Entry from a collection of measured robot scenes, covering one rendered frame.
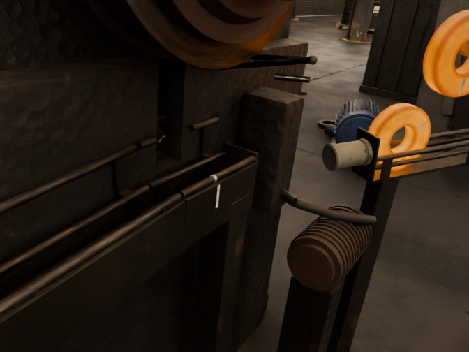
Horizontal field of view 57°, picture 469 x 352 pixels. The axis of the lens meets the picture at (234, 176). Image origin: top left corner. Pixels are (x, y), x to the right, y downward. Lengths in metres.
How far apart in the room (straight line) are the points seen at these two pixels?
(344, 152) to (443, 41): 0.28
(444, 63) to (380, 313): 0.99
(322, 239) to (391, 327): 0.74
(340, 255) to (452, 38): 0.45
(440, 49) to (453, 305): 1.14
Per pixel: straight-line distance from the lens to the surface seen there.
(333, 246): 0.90
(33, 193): 0.55
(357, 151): 0.95
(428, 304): 1.75
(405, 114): 0.99
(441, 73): 0.87
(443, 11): 3.31
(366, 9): 9.33
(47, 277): 0.50
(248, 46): 0.65
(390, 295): 1.72
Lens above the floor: 1.00
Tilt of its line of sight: 25 degrees down
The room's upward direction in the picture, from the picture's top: 6 degrees clockwise
